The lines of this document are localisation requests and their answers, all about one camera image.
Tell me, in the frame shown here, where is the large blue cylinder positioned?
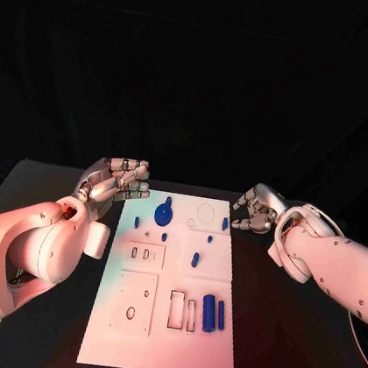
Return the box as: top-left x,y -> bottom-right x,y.
197,294 -> 221,335

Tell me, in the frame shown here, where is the thin blue cylinder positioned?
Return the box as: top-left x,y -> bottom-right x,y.
214,300 -> 230,331

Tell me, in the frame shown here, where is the white task board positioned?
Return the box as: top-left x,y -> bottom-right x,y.
76,182 -> 261,368

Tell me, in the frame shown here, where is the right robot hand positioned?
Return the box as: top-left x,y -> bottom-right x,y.
229,179 -> 294,238

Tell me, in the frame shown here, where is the blue gear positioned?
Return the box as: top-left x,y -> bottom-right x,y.
152,195 -> 176,228

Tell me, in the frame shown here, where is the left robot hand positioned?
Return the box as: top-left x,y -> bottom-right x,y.
69,150 -> 155,226

